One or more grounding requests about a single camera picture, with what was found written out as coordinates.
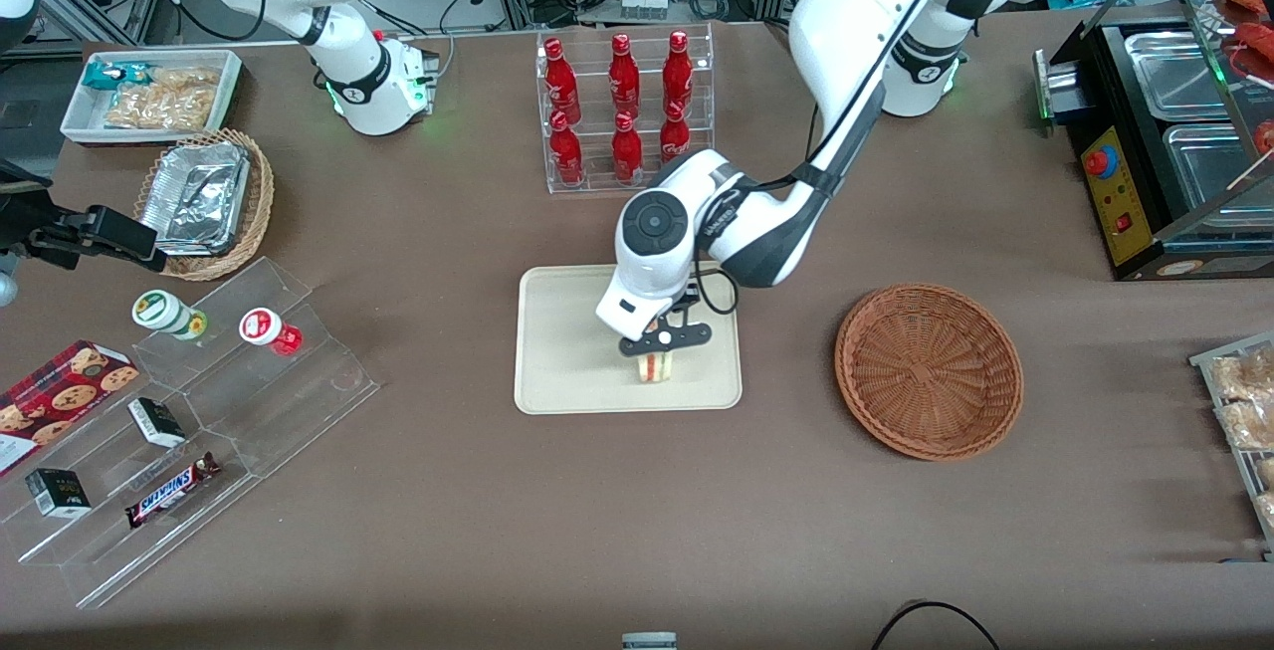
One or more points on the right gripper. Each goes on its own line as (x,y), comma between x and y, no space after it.
(58,232)

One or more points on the triangle sandwich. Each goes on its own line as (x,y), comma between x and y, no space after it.
(656,367)

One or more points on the beige snack bag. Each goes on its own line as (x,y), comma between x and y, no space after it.
(164,103)

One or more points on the red cola bottle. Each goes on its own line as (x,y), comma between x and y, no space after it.
(678,63)
(627,150)
(560,73)
(624,68)
(567,152)
(675,137)

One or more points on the small black carton box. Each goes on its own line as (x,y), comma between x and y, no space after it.
(157,422)
(58,493)

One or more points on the white snack bin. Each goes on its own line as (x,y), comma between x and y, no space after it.
(75,117)

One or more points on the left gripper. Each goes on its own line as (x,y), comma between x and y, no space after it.
(691,297)

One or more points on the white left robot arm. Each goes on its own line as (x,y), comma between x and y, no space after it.
(856,13)

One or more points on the steel food pan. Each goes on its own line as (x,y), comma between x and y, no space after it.
(1214,167)
(1174,73)

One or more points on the red plaid cookie box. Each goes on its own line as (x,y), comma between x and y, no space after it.
(60,396)

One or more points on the aluminium foil container stack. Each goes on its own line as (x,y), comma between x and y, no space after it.
(194,197)

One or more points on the small grey device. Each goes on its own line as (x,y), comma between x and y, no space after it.
(649,641)

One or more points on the black food warmer appliance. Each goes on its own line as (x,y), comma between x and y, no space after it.
(1115,182)

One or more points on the brown wicker basket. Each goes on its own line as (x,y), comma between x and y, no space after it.
(926,371)

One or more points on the clear acrylic tiered display stand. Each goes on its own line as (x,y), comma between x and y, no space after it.
(249,431)

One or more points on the light wicker basket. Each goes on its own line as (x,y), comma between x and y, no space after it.
(257,202)

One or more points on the blue green snack packet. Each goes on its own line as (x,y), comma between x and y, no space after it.
(111,75)

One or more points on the cream rectangular plastic tray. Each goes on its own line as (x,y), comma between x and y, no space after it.
(567,351)

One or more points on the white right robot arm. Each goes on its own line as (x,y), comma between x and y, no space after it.
(348,53)

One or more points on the clear acrylic bottle rack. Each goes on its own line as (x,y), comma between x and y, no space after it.
(597,182)

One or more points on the Snickers chocolate bar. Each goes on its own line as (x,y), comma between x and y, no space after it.
(171,491)

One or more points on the red lidded yogurt cup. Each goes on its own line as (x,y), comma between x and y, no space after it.
(264,327)

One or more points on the beige bread piece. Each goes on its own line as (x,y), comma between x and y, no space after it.
(1249,424)
(1246,376)

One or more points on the white power strip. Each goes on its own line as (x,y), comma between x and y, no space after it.
(644,3)

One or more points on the green sunflower lidded cup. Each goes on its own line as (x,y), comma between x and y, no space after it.
(164,312)

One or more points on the metal bread tray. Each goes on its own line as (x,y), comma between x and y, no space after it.
(1209,366)

